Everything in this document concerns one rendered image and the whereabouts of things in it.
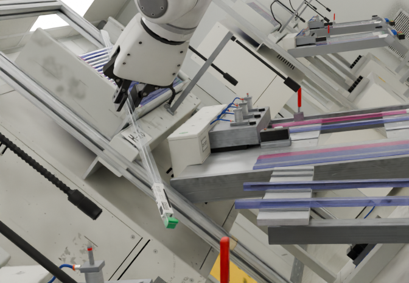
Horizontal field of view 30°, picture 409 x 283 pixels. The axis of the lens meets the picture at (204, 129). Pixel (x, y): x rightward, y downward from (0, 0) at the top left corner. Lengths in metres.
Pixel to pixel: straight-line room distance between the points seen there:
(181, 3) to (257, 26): 4.39
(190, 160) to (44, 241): 0.42
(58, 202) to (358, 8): 6.69
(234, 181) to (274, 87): 3.57
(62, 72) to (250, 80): 3.48
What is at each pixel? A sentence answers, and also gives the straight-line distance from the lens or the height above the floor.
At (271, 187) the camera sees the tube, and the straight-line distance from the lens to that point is 1.20.
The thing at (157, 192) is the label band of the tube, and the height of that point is 1.20.
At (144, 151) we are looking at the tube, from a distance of 1.12.
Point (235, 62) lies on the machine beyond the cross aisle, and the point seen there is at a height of 1.45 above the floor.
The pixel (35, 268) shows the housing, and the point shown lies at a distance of 1.05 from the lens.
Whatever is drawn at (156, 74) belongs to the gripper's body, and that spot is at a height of 1.32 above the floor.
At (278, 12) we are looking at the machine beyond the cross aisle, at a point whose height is 1.50.
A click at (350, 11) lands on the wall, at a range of 8.33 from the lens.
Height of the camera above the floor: 1.18
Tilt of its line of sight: 2 degrees up
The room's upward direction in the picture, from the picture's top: 52 degrees counter-clockwise
